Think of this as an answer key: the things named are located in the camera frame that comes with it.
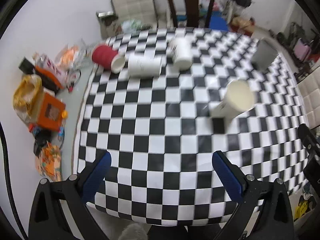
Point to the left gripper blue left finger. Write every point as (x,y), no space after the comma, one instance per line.
(92,176)

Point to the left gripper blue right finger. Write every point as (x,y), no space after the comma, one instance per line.
(230,175)

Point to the white paper cup with print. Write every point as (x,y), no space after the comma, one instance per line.
(238,99)

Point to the red ribbed cup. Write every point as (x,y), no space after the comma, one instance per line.
(109,59)

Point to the white cylindrical cup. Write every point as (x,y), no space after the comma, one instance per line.
(144,67)

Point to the white cup with label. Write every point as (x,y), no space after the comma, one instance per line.
(182,57)

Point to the orange box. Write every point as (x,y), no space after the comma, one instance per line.
(50,115)

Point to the checkered black white tablecloth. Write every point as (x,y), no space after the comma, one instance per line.
(161,136)

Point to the white padded chair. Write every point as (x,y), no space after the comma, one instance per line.
(309,89)

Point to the yellow plastic bag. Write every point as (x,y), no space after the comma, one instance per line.
(27,96)

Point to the pink suitcase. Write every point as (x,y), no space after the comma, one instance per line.
(301,50)

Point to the blue box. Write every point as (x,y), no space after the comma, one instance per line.
(218,23)

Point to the silver trash bin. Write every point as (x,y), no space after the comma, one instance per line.
(108,23)

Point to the beige padded chair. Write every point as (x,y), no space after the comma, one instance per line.
(142,10)

